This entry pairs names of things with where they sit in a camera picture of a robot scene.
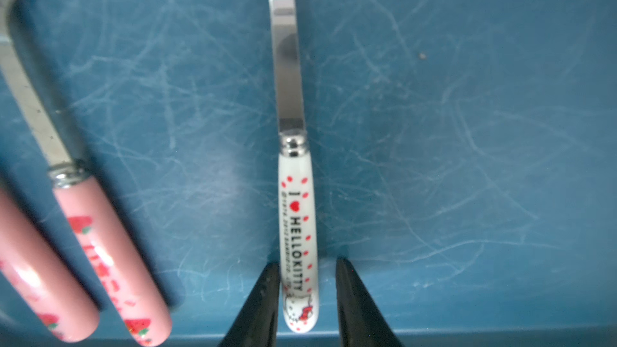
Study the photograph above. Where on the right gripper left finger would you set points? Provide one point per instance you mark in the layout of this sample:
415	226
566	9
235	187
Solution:
256	323

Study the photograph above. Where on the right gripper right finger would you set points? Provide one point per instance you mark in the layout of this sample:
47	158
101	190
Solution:
360	321

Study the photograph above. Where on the pink strawberry handle spoon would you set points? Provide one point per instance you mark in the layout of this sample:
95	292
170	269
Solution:
112	254

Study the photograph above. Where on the white hello kitty spoon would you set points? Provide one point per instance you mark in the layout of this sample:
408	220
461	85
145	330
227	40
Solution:
297	208

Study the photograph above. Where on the pink strawberry handle fork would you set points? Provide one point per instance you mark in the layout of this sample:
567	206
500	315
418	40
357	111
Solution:
42	279

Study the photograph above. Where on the teal plastic tray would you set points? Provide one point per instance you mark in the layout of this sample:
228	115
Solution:
464	155

